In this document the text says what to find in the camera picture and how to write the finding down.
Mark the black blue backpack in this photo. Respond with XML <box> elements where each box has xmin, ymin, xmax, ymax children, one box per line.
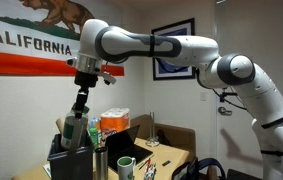
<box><xmin>170</xmin><ymin>157</ymin><xmax>227</xmax><ymax>180</ymax></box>

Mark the green round lid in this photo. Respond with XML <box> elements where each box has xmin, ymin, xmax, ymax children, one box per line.
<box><xmin>71</xmin><ymin>103</ymin><xmax>91</xmax><ymax>115</ymax></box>

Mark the stainless steel tumbler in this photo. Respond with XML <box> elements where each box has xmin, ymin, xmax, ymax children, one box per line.
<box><xmin>94</xmin><ymin>146</ymin><xmax>109</xmax><ymax>180</ymax></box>

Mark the green blue spray bottle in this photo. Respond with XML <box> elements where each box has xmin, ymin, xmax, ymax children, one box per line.
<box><xmin>88</xmin><ymin>117</ymin><xmax>101</xmax><ymax>146</ymax></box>

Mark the silver door handle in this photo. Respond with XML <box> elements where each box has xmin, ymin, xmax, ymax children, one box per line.
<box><xmin>217</xmin><ymin>106</ymin><xmax>233</xmax><ymax>117</ymax></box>

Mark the red pen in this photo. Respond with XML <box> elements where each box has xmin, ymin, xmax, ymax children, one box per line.
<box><xmin>143</xmin><ymin>158</ymin><xmax>152</xmax><ymax>174</ymax></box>

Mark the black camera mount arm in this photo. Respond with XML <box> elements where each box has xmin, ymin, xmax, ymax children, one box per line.
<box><xmin>218</xmin><ymin>90</ymin><xmax>283</xmax><ymax>110</ymax></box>

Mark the black framed blue picture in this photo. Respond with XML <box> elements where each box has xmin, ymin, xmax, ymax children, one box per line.
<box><xmin>151</xmin><ymin>17</ymin><xmax>196</xmax><ymax>81</ymax></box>

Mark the California Republic flag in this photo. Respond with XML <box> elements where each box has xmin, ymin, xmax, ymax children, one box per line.
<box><xmin>0</xmin><ymin>0</ymin><xmax>125</xmax><ymax>77</ymax></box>

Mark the orange paper towel pack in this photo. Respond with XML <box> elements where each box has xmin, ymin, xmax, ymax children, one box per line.
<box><xmin>99</xmin><ymin>107</ymin><xmax>131</xmax><ymax>138</ymax></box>

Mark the white paper sheet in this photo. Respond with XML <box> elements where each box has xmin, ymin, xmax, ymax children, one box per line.
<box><xmin>42</xmin><ymin>162</ymin><xmax>53</xmax><ymax>179</ymax></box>

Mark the black camera mount cable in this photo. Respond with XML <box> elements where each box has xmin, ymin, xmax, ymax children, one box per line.
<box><xmin>214</xmin><ymin>88</ymin><xmax>249</xmax><ymax>112</ymax></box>

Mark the dark grey plastic bin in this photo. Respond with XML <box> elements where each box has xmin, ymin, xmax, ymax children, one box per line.
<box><xmin>47</xmin><ymin>133</ymin><xmax>95</xmax><ymax>180</ymax></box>

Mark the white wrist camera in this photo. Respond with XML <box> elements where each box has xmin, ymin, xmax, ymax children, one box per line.
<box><xmin>99</xmin><ymin>71</ymin><xmax>118</xmax><ymax>86</ymax></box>

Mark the white mug green inside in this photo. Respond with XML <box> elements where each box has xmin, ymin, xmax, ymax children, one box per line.
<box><xmin>116</xmin><ymin>156</ymin><xmax>137</xmax><ymax>180</ymax></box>

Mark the green pen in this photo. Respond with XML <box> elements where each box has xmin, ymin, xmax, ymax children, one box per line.
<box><xmin>137</xmin><ymin>159</ymin><xmax>149</xmax><ymax>171</ymax></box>

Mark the metal paper towel holder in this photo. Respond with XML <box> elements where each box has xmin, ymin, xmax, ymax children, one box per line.
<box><xmin>144</xmin><ymin>110</ymin><xmax>161</xmax><ymax>148</ymax></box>

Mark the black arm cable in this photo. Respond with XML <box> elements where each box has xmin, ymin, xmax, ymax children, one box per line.
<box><xmin>194</xmin><ymin>66</ymin><xmax>215</xmax><ymax>90</ymax></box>

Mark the black laptop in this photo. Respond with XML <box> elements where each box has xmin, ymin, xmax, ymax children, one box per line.
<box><xmin>104</xmin><ymin>124</ymin><xmax>154</xmax><ymax>173</ymax></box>

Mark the clear jar green label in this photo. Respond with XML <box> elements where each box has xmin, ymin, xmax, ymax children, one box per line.
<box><xmin>60</xmin><ymin>105</ymin><xmax>91</xmax><ymax>151</ymax></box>

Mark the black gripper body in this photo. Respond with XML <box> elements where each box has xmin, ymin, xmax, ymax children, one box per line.
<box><xmin>73</xmin><ymin>70</ymin><xmax>100</xmax><ymax>94</ymax></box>

